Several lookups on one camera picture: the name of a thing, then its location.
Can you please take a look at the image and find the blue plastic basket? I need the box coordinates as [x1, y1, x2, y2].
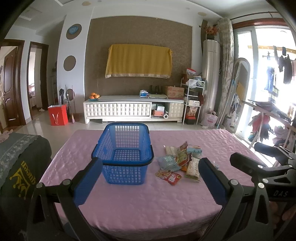
[91, 123, 154, 185]

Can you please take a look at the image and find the tall silver air conditioner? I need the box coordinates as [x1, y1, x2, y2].
[201, 40, 220, 119]

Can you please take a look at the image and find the clear silver snack bag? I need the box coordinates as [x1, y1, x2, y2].
[187, 145, 202, 156]

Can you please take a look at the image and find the flower pot on conditioner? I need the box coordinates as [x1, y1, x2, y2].
[202, 25, 219, 40]

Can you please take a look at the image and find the pink shopping bag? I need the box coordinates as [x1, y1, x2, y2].
[201, 111, 218, 128]

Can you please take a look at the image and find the white TV cabinet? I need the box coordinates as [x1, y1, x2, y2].
[83, 95, 184, 124]

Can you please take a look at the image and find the person right hand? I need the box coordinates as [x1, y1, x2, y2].
[269, 201, 296, 229]

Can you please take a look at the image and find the white cracker pack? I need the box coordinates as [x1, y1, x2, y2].
[185, 157, 200, 181]

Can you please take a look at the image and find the patterned curtain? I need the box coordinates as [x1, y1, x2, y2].
[218, 18, 234, 121]

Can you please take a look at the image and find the bowl of oranges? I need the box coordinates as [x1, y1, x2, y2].
[89, 92, 100, 101]

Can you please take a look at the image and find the light blue striped snack bag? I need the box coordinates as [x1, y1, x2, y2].
[157, 155, 181, 172]

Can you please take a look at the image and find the yellow cloth cover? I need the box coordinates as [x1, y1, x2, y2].
[105, 44, 173, 79]

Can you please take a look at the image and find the clothes drying rack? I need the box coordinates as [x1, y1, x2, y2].
[242, 100, 295, 149]

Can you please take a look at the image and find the brown wooden door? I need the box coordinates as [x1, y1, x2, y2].
[3, 47, 20, 127]

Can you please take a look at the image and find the red small snack packet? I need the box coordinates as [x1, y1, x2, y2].
[155, 170, 182, 186]

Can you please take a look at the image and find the cardboard box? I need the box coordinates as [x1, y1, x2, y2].
[164, 86, 185, 99]

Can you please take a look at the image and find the red paper bag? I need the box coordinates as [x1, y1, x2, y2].
[48, 104, 68, 126]

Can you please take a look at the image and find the blue tissue box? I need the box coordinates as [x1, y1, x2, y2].
[139, 90, 149, 98]

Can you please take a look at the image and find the round wall decoration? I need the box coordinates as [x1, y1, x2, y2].
[66, 24, 82, 40]

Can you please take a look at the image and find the white metal shelf rack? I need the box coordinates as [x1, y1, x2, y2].
[181, 76, 206, 124]

